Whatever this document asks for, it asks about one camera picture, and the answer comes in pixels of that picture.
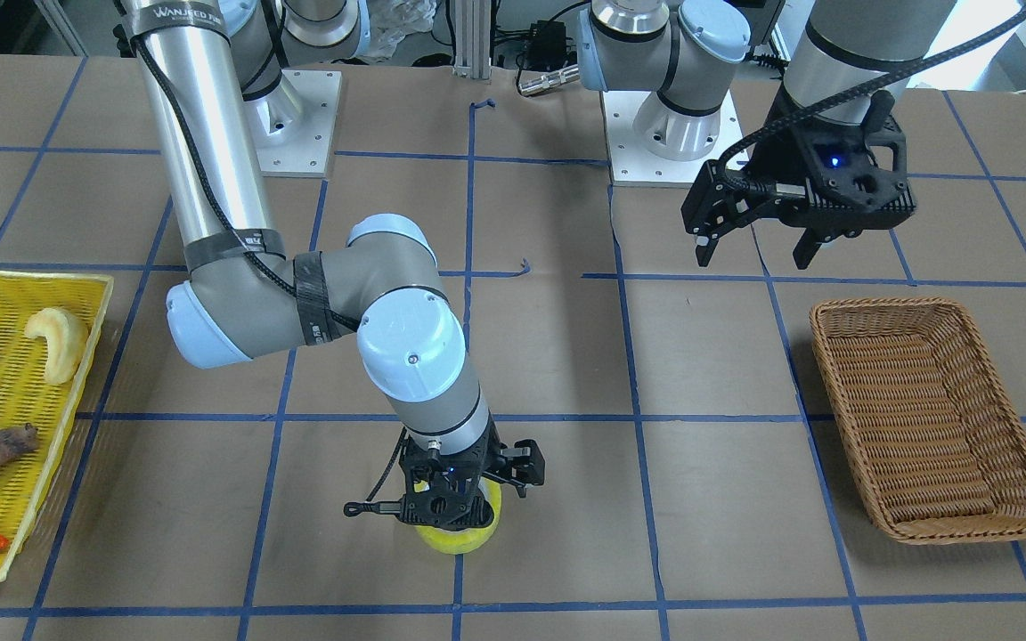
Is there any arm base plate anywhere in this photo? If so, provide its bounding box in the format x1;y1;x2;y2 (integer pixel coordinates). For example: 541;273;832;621
244;69;343;179
601;91;744;188

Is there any yellow toy banana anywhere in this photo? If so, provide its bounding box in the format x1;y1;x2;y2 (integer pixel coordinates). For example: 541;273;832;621
24;307;90;385

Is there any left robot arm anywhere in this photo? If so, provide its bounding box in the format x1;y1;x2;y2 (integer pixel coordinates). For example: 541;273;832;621
575;1;954;269

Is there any yellow tape roll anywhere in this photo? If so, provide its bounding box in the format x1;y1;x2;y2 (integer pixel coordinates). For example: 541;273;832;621
415;479;502;555

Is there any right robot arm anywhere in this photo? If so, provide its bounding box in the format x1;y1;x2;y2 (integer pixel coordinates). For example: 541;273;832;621
117;1;546;532

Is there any brown wicker basket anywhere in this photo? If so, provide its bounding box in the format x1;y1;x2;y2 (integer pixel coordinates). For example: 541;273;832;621
808;297;1026;545

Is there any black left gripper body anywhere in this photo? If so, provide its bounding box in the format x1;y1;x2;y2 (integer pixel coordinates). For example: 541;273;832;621
745;90;916;237

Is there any aluminium frame post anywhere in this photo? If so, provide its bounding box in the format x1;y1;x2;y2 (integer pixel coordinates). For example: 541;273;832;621
447;1;494;84

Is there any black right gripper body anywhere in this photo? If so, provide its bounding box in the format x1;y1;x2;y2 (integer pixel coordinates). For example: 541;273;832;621
396;433;501;532

